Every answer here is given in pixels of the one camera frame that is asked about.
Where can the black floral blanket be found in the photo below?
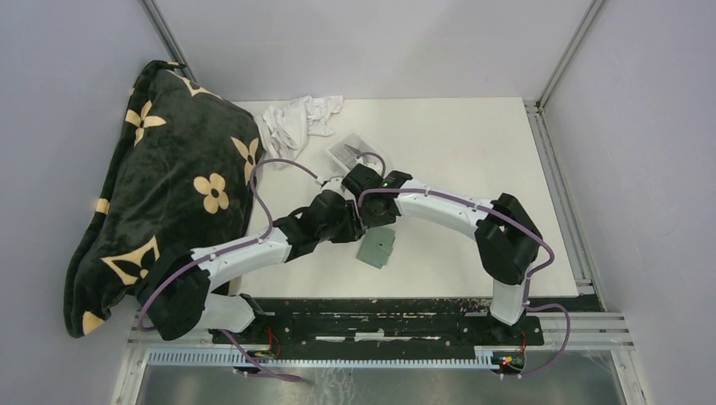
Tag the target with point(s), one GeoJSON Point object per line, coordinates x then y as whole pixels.
{"type": "Point", "coordinates": [179, 174]}

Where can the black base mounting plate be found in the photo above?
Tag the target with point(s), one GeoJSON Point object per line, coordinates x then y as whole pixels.
{"type": "Point", "coordinates": [387, 329]}

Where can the clear plastic card box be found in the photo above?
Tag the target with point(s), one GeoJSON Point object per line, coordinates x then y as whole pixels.
{"type": "Point", "coordinates": [355, 140]}

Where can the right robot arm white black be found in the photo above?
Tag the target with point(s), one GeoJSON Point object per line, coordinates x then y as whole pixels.
{"type": "Point", "coordinates": [507, 240]}

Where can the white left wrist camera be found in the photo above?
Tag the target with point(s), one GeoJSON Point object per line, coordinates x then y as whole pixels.
{"type": "Point", "coordinates": [334, 184]}

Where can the aluminium rail frame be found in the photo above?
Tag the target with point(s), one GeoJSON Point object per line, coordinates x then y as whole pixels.
{"type": "Point", "coordinates": [589, 360]}

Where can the stack of credit cards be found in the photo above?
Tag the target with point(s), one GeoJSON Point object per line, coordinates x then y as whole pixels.
{"type": "Point", "coordinates": [347, 154]}

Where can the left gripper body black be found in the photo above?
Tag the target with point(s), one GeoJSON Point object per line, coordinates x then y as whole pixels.
{"type": "Point", "coordinates": [345, 229]}

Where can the white crumpled cloth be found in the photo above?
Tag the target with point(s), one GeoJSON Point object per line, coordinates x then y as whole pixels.
{"type": "Point", "coordinates": [285, 130]}

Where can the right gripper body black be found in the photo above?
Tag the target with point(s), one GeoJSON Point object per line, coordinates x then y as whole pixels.
{"type": "Point", "coordinates": [371, 218]}

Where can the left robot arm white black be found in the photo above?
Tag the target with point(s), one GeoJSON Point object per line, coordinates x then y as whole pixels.
{"type": "Point", "coordinates": [178, 296]}

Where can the green leather card holder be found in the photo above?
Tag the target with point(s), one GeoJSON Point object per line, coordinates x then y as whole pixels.
{"type": "Point", "coordinates": [377, 247]}

